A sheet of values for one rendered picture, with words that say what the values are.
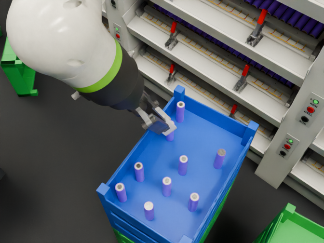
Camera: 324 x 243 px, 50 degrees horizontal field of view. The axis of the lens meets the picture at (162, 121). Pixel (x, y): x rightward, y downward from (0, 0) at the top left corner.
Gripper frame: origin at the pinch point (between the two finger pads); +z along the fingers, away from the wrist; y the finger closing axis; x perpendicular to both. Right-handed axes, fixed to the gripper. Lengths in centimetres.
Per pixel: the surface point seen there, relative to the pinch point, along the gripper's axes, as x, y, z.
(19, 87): -47, -70, 34
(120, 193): -13.8, 9.0, -2.9
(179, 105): 4.4, -3.2, 4.6
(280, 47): 32.2, -6.5, 17.2
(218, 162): 4.4, 11.6, 7.6
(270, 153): 17, 5, 51
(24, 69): -46, -84, 41
